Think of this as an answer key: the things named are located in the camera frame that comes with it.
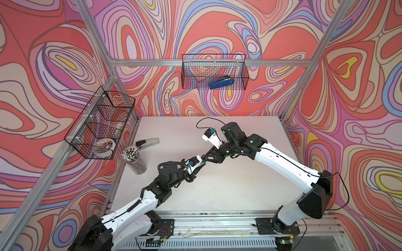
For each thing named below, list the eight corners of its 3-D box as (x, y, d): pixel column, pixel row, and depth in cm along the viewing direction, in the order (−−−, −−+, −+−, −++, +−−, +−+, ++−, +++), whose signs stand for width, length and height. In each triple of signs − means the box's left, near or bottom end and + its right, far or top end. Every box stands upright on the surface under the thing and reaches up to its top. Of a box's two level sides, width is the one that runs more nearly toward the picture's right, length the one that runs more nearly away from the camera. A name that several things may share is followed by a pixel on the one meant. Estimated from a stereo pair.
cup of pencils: (132, 174, 92) (119, 158, 78) (135, 163, 97) (124, 146, 83) (145, 174, 92) (134, 158, 78) (148, 163, 97) (138, 146, 83)
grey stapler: (138, 150, 104) (136, 146, 100) (137, 145, 106) (135, 141, 103) (160, 143, 108) (158, 139, 104) (158, 138, 110) (157, 134, 107)
